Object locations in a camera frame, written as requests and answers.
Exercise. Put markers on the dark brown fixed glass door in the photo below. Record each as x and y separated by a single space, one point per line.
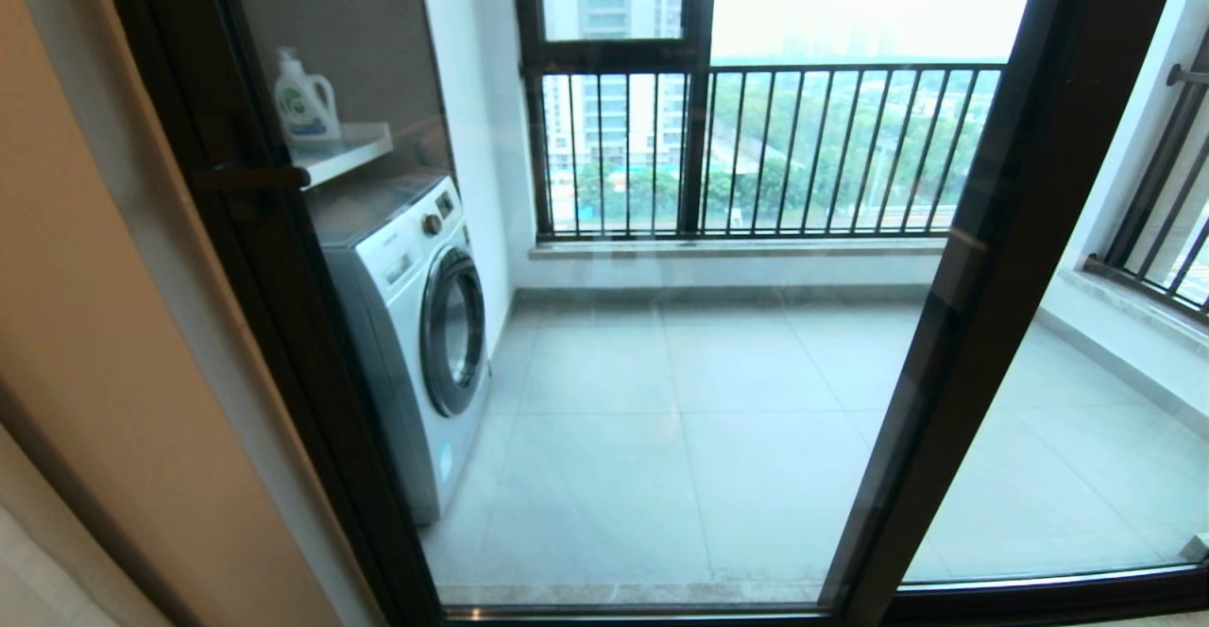
963 325

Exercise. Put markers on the black metal balcony railing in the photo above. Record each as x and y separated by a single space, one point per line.
850 68
1133 279

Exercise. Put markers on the white laundry detergent bottle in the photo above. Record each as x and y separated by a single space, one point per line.
304 103

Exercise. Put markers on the black window frame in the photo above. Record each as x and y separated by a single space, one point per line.
697 136

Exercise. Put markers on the grey stone window sill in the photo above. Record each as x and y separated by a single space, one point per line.
1133 315

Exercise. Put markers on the white wall shelf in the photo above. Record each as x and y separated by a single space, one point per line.
345 150

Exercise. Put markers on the dark brown sliding glass door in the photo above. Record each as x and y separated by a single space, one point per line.
302 325

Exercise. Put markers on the white front-load washing machine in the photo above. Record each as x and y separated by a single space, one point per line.
406 325

